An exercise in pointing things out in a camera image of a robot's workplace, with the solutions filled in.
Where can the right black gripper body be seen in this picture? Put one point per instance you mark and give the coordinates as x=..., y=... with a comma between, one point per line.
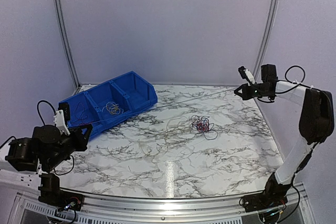
x=254, y=94

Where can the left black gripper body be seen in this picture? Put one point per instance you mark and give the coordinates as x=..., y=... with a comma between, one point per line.
x=77, y=145

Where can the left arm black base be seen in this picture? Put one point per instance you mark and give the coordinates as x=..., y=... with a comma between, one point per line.
x=51, y=194

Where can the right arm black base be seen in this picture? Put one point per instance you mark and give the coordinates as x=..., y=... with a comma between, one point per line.
x=265, y=197

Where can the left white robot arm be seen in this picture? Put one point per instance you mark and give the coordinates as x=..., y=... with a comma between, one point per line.
x=47, y=152

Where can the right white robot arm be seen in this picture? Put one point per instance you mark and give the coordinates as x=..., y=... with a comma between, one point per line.
x=316, y=122

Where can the blue three-compartment plastic bin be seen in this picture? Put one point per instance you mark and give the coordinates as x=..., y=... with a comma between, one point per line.
x=111, y=102

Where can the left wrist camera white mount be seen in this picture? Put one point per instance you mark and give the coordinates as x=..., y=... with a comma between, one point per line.
x=61, y=117

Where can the right aluminium corner post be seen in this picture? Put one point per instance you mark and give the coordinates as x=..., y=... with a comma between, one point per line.
x=270, y=19

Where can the aluminium front rail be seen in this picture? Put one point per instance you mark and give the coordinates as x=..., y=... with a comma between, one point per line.
x=113, y=209

